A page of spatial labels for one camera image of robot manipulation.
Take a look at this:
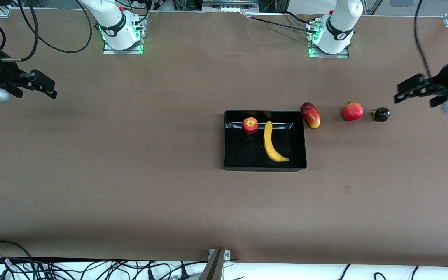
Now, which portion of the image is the yellow banana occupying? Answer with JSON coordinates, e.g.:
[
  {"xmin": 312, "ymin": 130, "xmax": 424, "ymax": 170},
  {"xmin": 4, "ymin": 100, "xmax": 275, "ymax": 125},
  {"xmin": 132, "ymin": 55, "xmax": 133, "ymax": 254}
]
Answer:
[{"xmin": 263, "ymin": 121, "xmax": 290, "ymax": 163}]

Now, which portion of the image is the red apple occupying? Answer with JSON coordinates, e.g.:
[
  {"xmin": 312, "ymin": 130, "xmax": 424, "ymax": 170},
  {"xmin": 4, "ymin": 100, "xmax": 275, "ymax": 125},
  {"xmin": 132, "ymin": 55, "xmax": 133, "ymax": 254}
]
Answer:
[{"xmin": 242, "ymin": 117, "xmax": 259, "ymax": 135}]

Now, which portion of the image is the black plastic box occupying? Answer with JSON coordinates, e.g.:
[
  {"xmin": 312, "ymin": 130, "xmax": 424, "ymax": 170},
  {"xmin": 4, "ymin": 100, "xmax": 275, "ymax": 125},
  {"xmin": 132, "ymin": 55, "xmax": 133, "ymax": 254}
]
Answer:
[{"xmin": 224, "ymin": 110, "xmax": 308, "ymax": 172}]

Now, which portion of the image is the dark purple mangosteen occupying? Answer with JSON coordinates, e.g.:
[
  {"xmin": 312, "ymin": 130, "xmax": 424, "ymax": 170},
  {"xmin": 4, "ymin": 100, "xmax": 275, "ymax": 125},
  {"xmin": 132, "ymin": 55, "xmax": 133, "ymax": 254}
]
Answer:
[{"xmin": 371, "ymin": 107, "xmax": 391, "ymax": 123}]

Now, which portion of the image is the red pomegranate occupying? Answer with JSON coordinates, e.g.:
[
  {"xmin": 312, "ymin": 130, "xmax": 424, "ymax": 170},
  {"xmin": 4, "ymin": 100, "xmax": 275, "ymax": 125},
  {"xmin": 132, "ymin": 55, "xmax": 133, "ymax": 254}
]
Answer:
[{"xmin": 343, "ymin": 101, "xmax": 364, "ymax": 122}]

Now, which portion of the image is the red yellow mango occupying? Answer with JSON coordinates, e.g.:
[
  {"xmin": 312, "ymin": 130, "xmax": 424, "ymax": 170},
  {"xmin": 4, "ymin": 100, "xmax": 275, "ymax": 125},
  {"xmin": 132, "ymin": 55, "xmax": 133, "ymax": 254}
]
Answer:
[{"xmin": 301, "ymin": 102, "xmax": 321, "ymax": 129}]

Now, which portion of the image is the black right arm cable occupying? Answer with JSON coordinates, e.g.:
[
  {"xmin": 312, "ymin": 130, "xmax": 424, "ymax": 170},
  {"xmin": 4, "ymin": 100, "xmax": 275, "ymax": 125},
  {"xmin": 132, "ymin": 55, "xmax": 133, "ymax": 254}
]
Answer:
[{"xmin": 0, "ymin": 0, "xmax": 93, "ymax": 63}]

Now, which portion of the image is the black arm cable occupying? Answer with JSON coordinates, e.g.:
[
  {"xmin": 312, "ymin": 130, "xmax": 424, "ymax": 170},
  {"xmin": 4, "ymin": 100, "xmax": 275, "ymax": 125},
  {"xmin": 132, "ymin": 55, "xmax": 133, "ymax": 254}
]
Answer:
[
  {"xmin": 0, "ymin": 0, "xmax": 93, "ymax": 63},
  {"xmin": 414, "ymin": 0, "xmax": 432, "ymax": 80}
]

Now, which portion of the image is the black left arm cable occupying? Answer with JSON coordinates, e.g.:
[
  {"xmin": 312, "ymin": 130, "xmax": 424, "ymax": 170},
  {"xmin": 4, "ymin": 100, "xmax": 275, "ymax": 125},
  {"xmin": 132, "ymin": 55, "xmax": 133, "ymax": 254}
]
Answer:
[{"xmin": 414, "ymin": 0, "xmax": 432, "ymax": 80}]

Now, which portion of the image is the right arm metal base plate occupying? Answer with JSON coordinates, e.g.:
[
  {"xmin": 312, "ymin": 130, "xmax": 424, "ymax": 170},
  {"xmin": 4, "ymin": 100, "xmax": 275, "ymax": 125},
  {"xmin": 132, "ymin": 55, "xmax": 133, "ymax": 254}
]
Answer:
[{"xmin": 103, "ymin": 23, "xmax": 144, "ymax": 55}]

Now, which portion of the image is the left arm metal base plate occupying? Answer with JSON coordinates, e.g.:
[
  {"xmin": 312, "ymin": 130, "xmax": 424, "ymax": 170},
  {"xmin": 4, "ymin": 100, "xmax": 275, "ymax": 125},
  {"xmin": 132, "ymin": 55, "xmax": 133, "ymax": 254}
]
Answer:
[{"xmin": 308, "ymin": 21, "xmax": 350, "ymax": 59}]

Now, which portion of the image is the black base power cable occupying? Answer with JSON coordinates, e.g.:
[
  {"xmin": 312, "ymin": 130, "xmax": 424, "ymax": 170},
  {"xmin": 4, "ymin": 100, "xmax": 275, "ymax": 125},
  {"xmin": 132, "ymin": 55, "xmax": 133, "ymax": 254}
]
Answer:
[{"xmin": 245, "ymin": 11, "xmax": 322, "ymax": 35}]

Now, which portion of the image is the long looping black cable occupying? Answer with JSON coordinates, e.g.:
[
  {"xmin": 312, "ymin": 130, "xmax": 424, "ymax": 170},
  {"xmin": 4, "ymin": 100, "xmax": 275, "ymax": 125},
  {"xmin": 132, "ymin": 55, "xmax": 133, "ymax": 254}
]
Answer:
[{"xmin": 0, "ymin": 240, "xmax": 34, "ymax": 262}]

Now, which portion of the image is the silver aluminium frame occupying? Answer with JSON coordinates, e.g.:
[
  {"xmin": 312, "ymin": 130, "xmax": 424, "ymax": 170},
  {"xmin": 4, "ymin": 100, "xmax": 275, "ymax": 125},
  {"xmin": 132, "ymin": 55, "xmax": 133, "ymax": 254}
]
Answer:
[{"xmin": 202, "ymin": 0, "xmax": 260, "ymax": 12}]

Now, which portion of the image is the metal corner bracket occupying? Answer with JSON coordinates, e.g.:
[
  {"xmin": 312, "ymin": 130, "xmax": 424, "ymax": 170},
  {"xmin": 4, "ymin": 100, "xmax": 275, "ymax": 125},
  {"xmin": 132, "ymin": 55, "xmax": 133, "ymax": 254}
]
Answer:
[{"xmin": 199, "ymin": 249, "xmax": 232, "ymax": 280}]

